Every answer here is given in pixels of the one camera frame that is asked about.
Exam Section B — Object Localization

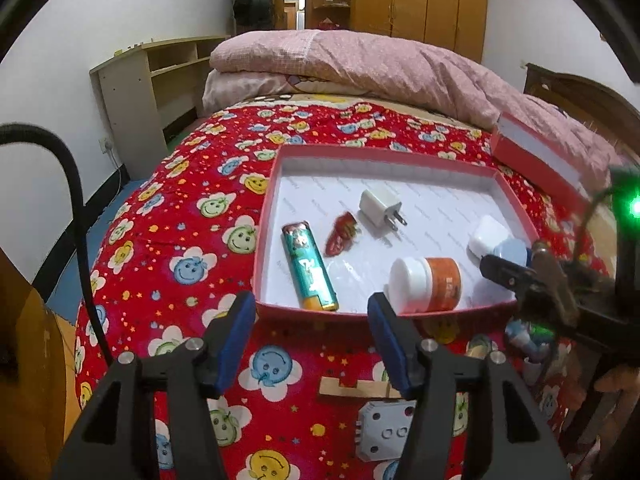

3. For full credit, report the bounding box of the light blue round lid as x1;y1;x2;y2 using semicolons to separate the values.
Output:
492;237;530;266

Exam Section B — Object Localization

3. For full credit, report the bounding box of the white earbuds case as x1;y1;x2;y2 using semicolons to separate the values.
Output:
468;214;511;259

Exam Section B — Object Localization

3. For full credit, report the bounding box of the grey plastic building plate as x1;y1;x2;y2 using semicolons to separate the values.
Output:
355;400;416;462

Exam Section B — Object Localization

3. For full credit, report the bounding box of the blue green toy figure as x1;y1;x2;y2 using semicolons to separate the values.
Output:
504;318;555;386

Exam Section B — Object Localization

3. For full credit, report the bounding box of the white orange pill bottle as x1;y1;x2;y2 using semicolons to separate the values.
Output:
386;257;462;314

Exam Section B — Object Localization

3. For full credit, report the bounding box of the red box lid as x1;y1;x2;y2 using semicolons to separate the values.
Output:
489;113;589;214

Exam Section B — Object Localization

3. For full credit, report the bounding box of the red snack wrapper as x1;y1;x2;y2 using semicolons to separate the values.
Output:
324;211;359;257

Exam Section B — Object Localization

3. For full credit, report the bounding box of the dark wooden headboard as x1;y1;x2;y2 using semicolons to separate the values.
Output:
524;63;639;166

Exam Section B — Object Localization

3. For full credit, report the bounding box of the red shallow box tray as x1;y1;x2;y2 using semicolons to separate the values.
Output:
253;144;538;322

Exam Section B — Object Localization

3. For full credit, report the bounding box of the pink folded quilt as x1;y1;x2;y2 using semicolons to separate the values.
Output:
202;29;622;190

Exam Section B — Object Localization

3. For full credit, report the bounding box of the beige wooden shelf unit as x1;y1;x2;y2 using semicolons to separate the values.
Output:
90;36;226;180

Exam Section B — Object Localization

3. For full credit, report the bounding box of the white USB wall charger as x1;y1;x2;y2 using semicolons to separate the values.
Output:
359;188;408;231

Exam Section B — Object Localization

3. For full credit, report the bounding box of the black cable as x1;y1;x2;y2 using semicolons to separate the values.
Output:
0;122;114;366

